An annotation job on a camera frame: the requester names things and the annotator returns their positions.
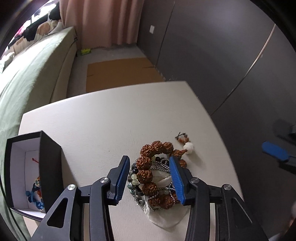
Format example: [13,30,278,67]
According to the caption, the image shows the brown rudraksha bead bracelet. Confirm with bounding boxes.
[135,131,194,210]

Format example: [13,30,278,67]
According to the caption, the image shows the silver chain robot necklace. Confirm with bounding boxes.
[131,156,179,211]

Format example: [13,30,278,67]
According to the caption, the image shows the black jewelry box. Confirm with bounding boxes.
[4,131,64,221]

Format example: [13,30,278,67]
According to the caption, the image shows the brown cardboard sheet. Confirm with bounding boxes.
[86,58,164,92]

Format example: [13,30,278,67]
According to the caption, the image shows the green object on floor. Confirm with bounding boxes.
[80,49,91,56]

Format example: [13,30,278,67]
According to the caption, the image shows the green bed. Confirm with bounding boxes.
[0,26,78,240]

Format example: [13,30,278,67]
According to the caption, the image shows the pink curtain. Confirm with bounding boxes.
[59,0,144,49]

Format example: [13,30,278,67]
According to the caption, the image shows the pile of clothes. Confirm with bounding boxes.
[6,1,61,50]

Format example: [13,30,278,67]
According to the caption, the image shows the dark green bead bracelet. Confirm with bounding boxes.
[127,156,170,207]

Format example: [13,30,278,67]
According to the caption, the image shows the white wall socket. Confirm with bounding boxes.
[149,25,154,34]

